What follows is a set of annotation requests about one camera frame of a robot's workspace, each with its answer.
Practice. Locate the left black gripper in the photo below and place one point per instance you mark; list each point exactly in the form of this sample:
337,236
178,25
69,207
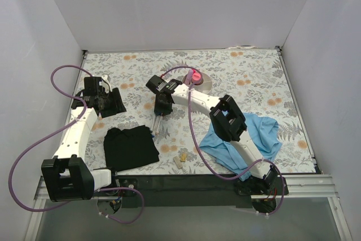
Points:
111,103

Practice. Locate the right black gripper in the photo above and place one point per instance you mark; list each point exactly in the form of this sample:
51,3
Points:
162,110

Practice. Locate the blue capped marker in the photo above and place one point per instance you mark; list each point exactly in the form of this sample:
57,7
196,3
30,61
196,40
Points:
155,127

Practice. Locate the white round divided organizer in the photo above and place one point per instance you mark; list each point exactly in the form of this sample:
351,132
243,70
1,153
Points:
206,84

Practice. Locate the light pink highlighter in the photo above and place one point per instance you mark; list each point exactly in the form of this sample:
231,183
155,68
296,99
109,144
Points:
187,81

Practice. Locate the pink black highlighter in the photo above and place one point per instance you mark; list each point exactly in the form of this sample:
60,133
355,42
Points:
190,74

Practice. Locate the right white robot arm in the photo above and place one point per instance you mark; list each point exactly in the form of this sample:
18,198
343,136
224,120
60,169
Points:
229,124

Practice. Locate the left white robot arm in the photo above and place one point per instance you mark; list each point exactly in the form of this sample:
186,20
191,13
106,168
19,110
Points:
66,175

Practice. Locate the floral table mat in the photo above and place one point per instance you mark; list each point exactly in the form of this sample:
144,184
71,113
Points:
254,78

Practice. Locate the black folded cloth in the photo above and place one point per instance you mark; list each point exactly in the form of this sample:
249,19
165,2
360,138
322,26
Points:
129,148

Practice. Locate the yellow small clip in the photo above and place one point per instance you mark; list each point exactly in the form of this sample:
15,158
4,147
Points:
183,157

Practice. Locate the beige eraser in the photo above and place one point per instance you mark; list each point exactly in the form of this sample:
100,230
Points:
177,162

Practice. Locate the light blue cloth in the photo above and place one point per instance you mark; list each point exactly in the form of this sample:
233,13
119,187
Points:
263,132

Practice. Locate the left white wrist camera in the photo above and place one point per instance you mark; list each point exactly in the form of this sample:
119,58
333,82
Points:
106,84

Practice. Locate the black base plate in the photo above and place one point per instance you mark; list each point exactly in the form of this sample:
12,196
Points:
202,190

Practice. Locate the aluminium front rail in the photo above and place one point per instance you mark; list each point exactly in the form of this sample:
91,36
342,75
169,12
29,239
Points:
310,186

